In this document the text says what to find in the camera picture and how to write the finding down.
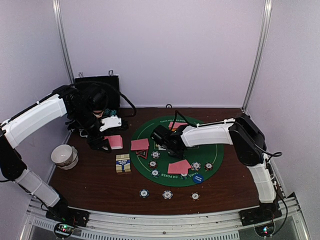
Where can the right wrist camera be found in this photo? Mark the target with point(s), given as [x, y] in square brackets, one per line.
[161, 136]

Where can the white ceramic bowl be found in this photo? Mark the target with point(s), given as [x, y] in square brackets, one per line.
[62, 153]

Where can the blue white chip stack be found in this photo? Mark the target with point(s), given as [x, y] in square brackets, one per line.
[167, 194]

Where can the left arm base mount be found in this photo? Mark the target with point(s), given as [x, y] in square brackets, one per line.
[74, 217]

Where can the dealt red card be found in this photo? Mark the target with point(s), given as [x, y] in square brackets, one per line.
[140, 147]
[135, 142]
[171, 168]
[182, 166]
[175, 125]

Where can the black poker case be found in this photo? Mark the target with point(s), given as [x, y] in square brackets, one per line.
[93, 95]

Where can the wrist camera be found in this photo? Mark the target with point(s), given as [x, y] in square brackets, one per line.
[161, 136]
[110, 122]

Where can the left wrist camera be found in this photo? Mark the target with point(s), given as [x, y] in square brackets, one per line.
[110, 122]

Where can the scalloped white bowl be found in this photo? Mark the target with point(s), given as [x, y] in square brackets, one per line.
[70, 163]

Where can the round green poker mat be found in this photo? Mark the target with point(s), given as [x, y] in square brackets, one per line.
[213, 153]

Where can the teal chips in case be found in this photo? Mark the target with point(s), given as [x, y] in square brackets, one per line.
[110, 112]

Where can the triangular all-in marker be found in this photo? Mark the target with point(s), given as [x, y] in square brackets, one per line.
[142, 153]

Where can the red black chip stack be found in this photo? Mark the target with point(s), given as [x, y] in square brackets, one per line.
[195, 196]

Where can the aluminium front rail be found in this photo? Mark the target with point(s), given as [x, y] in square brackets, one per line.
[223, 225]

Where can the card deck in case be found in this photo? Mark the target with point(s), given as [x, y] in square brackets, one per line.
[98, 114]

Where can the gold card box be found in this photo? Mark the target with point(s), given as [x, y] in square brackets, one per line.
[123, 163]

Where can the green chip stack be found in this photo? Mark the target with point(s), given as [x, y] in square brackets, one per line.
[144, 193]

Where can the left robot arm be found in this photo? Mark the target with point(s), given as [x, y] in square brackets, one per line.
[67, 100]

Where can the red-backed card deck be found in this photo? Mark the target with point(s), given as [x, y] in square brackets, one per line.
[115, 141]

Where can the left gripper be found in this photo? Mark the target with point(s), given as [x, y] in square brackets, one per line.
[95, 141]

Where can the green chip mat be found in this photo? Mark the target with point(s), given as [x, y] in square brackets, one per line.
[183, 176]
[155, 173]

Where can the blue small blind button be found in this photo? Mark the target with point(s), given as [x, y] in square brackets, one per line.
[198, 178]

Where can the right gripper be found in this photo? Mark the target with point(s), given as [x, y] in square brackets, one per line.
[180, 155]

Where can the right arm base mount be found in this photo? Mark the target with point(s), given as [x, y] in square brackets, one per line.
[258, 215]

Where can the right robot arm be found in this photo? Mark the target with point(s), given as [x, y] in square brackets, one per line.
[247, 140]

